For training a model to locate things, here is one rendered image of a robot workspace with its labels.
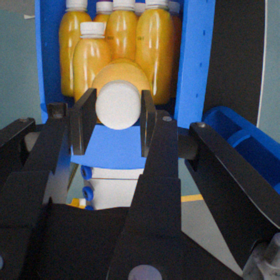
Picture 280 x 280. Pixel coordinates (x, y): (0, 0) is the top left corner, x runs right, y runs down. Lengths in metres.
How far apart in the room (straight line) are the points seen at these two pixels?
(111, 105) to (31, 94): 1.49
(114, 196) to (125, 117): 0.54
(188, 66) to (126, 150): 0.13
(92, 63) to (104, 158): 0.15
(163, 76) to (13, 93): 1.46
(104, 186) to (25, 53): 1.18
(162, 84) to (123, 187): 0.40
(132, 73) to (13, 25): 1.50
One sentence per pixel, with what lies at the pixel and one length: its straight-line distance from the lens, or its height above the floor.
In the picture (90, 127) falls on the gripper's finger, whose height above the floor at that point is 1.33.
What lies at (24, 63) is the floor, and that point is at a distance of 1.65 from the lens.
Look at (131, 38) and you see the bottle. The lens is 0.40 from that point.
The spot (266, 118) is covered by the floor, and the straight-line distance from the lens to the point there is 1.88.
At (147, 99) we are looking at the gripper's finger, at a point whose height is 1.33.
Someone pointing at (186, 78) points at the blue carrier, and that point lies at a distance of 0.29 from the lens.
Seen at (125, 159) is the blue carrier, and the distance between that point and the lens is 0.28.
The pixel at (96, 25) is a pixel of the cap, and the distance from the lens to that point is 0.37.
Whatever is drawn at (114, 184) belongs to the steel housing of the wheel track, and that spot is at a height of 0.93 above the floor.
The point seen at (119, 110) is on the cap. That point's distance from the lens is 0.19.
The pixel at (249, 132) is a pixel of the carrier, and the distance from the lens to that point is 1.10.
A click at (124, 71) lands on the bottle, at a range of 0.22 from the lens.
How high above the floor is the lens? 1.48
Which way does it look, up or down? 66 degrees down
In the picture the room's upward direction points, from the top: 175 degrees clockwise
